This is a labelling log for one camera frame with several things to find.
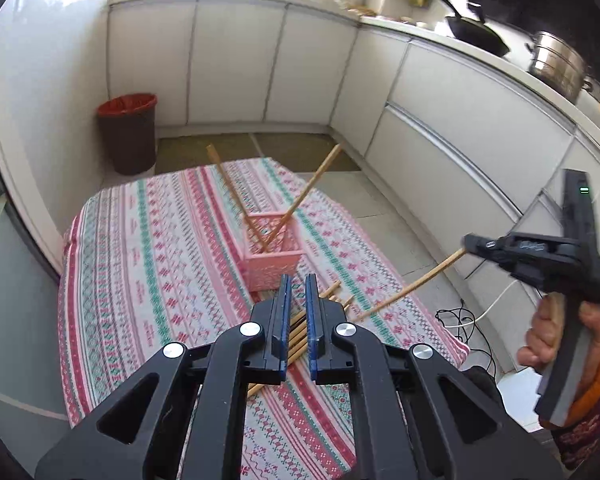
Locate orange patterned sleeve forearm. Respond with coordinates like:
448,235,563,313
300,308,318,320
540,365,600,479

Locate person's right hand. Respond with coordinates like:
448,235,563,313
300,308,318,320
517,292,600,396

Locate patterned red green tablecloth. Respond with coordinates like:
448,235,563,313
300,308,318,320
58,158,469,479

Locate stainless steel pot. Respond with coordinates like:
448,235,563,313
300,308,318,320
526,32,592,104

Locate pink plastic lattice basket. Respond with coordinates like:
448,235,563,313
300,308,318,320
239,211,303,292

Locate black wok pan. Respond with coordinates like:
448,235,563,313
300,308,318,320
440,0,509,58

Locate dark bin red liner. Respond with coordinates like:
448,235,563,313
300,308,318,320
96,93,158,176

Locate white cable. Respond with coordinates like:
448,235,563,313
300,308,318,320
444,131,600,330

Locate black cable on floor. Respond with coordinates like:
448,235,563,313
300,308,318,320
433,299,499,378

